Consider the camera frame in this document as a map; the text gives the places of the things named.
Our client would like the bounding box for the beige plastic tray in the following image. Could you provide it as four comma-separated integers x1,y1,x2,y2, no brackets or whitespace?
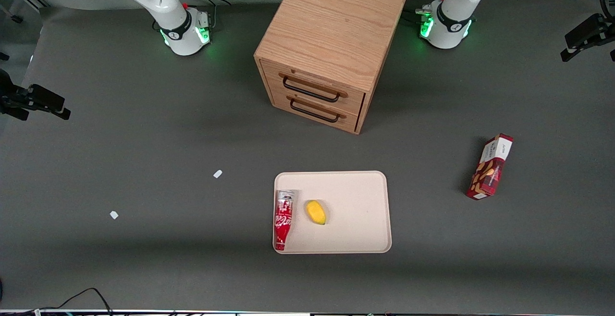
273,170,393,255

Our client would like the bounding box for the red soda can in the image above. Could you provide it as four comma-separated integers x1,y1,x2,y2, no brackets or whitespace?
274,190,295,251

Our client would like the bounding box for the wooden drawer cabinet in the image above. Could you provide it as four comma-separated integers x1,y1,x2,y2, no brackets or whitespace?
254,0,407,135

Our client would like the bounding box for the wooden drawer with large handle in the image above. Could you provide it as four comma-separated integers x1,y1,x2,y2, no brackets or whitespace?
262,60,366,115

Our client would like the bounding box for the yellow mango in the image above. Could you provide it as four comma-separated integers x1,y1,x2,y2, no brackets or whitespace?
306,200,327,226

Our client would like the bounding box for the black camera on stand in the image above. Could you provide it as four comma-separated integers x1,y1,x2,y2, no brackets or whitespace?
0,69,72,121
560,13,615,62

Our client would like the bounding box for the red cookie box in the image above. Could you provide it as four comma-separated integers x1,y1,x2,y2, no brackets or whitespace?
465,133,514,201

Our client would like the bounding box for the black cable at table edge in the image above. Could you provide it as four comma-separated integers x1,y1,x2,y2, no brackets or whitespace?
0,287,113,315

